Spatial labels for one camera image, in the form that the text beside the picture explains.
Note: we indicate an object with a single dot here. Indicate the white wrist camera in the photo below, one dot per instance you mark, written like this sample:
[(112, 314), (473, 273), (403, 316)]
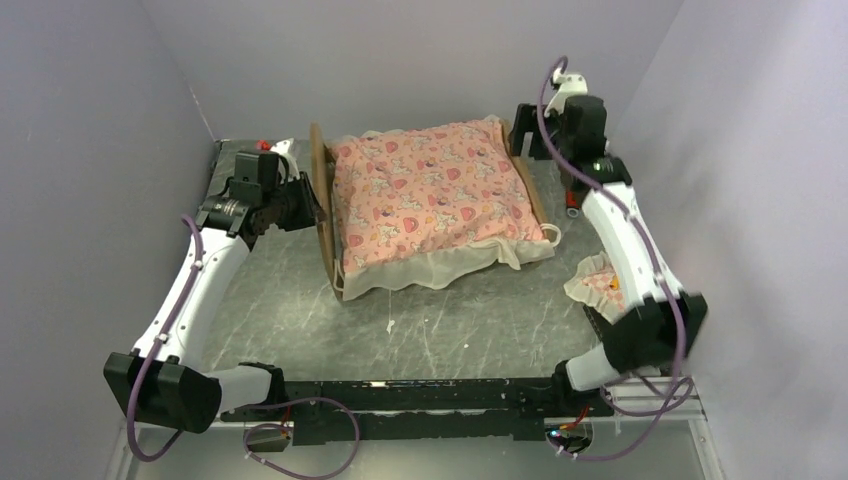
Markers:
[(566, 85), (286, 148)]

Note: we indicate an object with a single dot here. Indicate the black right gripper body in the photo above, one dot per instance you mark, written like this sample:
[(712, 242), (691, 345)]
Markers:
[(525, 124)]

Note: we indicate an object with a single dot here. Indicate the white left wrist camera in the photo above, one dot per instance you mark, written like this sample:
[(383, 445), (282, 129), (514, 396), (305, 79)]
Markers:
[(286, 148)]

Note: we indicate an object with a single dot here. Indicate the wooden pet bed frame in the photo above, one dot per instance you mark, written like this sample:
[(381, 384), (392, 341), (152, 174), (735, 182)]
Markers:
[(324, 199)]

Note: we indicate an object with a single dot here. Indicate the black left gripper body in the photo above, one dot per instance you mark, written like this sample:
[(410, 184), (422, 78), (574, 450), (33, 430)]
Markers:
[(292, 203)]

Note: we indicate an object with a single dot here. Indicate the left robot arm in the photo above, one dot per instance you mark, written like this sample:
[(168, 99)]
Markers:
[(160, 381)]

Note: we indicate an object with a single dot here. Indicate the red handled adjustable wrench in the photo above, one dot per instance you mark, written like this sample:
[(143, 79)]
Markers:
[(572, 205)]

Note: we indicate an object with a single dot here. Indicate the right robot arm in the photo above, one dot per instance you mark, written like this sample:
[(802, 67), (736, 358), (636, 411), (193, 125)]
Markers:
[(660, 319)]

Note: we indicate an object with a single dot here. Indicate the pink checkered duck pillow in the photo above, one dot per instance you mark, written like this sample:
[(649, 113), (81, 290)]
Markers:
[(595, 284)]

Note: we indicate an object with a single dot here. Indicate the pink unicorn print mattress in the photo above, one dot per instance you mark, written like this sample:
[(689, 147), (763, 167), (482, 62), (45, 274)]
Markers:
[(430, 205)]

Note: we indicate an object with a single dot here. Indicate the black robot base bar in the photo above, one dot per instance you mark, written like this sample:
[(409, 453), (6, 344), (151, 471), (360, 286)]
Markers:
[(518, 408)]

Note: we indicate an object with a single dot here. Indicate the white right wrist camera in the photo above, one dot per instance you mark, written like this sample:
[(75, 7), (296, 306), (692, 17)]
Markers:
[(566, 85)]

